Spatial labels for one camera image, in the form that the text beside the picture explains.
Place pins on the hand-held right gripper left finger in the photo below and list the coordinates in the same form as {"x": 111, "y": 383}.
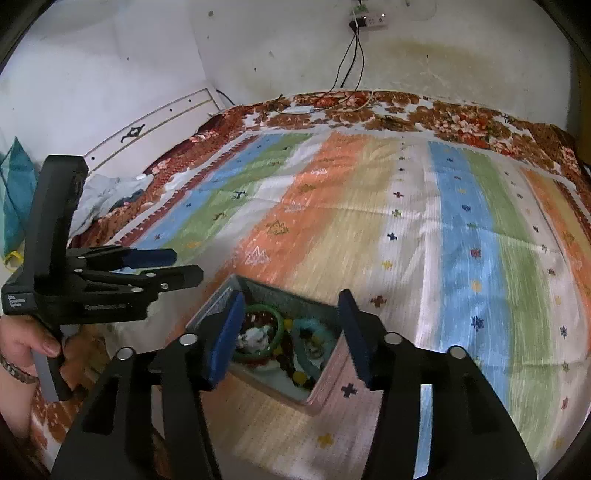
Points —
{"x": 226, "y": 341}

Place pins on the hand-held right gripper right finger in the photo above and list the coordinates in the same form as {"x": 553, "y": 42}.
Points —
{"x": 355, "y": 337}

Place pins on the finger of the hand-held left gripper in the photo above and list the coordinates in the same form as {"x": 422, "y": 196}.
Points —
{"x": 152, "y": 258}
{"x": 180, "y": 274}

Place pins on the green jade bangle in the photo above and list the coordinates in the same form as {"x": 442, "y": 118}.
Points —
{"x": 279, "y": 330}

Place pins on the jewelry box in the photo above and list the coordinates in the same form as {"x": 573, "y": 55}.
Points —
{"x": 286, "y": 302}

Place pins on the person's left forearm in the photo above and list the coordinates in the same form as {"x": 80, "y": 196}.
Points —
{"x": 14, "y": 404}

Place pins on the person's left hand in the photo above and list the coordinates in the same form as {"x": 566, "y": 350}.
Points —
{"x": 18, "y": 337}

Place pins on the teal cushion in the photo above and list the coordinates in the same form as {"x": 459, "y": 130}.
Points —
{"x": 18, "y": 194}

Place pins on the grey crumpled clothes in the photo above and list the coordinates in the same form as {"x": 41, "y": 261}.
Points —
{"x": 104, "y": 194}

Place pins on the dark blue cloth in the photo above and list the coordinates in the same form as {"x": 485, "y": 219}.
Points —
{"x": 129, "y": 199}

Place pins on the striped woven blanket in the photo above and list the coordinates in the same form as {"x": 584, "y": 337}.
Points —
{"x": 369, "y": 221}

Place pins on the white headboard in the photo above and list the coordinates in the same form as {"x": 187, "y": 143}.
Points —
{"x": 161, "y": 120}

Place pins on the patterned wristband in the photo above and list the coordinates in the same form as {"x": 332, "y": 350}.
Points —
{"x": 18, "y": 373}

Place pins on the floral bedsheet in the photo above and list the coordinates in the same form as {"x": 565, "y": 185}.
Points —
{"x": 415, "y": 117}

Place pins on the white power strip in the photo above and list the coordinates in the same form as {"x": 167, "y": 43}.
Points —
{"x": 374, "y": 21}

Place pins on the dark furniture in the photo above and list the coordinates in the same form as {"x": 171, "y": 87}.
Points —
{"x": 579, "y": 101}

